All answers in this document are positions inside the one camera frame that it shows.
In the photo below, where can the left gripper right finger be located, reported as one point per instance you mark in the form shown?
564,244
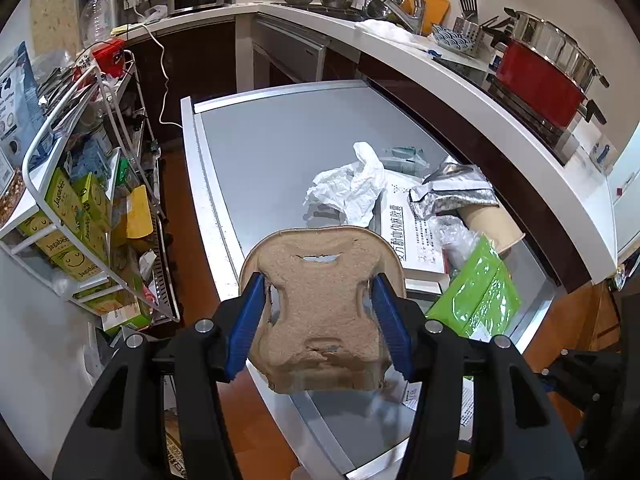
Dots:
516,432

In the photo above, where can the green plastic pouch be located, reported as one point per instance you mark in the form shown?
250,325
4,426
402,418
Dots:
482,300

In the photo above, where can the brown cardboard cup carrier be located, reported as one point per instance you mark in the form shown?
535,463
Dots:
316,332

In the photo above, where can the brown paper cup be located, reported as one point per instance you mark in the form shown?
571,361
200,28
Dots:
495,223

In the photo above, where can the white medicine box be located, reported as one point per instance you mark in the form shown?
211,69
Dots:
420,254

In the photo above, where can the large silver foil wrapper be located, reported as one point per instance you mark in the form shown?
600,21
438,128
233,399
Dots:
450,187

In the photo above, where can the white paper towel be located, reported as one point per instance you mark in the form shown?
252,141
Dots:
353,189

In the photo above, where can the green white plastic wrapper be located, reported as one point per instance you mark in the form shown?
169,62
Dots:
406,160

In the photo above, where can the clear plastic bag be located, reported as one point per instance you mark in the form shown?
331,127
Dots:
457,241

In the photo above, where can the chrome kitchen faucet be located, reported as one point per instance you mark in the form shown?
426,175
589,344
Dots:
408,14

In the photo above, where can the steel kitchen sink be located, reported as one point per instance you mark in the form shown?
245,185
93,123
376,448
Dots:
349,10

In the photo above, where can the blister pill pack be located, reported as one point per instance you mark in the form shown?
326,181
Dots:
444,400

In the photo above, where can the yellow green tea boxes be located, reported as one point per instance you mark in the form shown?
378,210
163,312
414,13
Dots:
71,228

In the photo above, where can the white mug blue print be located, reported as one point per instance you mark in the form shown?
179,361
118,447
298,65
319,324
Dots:
603,155

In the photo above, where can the clear jar blue lid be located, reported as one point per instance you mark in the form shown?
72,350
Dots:
12,188

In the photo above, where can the red cooking pot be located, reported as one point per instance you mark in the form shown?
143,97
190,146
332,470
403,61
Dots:
539,84

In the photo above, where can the blue white coffee bag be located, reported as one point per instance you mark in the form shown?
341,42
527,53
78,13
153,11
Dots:
21,114

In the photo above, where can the red instant noodle cup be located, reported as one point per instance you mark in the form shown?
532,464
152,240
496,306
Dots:
109,55

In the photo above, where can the blue patterned bowl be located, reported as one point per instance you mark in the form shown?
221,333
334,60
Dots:
451,40

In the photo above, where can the steel utensil holder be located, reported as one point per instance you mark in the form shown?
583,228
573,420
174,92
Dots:
470,31

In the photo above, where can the white cloth on counter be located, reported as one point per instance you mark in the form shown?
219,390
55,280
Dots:
390,32

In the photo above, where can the large clear water bottle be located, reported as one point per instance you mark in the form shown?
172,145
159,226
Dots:
97,20

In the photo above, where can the orange cutting board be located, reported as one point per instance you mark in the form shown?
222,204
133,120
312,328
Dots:
435,14

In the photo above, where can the black slotted spatula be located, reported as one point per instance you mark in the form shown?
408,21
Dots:
469,10

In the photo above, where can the white rolling wire cart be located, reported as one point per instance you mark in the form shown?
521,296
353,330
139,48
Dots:
94,122

